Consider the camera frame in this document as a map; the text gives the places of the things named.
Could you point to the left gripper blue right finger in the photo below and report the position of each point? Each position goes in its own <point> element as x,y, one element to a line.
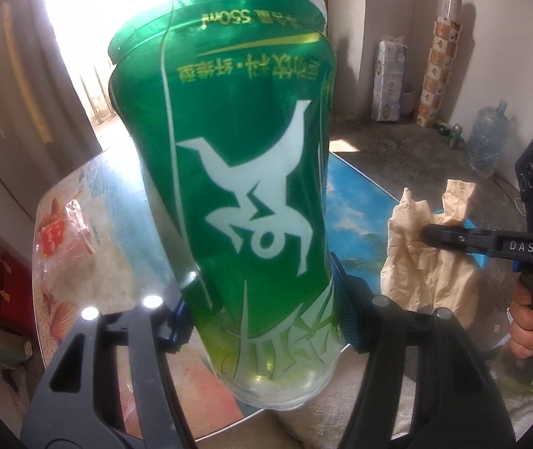
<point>344,285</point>

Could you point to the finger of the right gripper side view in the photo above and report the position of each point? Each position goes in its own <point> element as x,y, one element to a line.
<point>452,238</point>

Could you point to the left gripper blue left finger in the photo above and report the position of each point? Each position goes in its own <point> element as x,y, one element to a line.
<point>180,327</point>

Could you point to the beige paper bag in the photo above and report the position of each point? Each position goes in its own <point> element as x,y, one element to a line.
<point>415,275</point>

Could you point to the red printed clear plastic bag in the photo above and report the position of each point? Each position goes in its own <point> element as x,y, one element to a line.
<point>62,235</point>

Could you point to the green label plastic bottle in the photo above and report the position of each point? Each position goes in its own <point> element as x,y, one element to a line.
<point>229,103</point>

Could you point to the person's right hand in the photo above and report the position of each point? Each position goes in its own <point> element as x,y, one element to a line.
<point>521,328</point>

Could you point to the large clear water jug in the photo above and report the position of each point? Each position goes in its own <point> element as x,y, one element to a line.
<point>489,133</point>

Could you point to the green glass bottles on floor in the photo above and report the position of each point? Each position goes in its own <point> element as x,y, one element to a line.
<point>452,133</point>

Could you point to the cardboard box with pink items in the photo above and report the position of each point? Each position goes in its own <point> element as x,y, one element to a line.
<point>17,325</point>

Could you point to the wrapped tissue roll pack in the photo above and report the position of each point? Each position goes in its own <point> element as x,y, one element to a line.
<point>389,76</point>

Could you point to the patterned wrapping paper roll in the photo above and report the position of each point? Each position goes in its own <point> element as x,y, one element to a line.
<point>446,34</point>

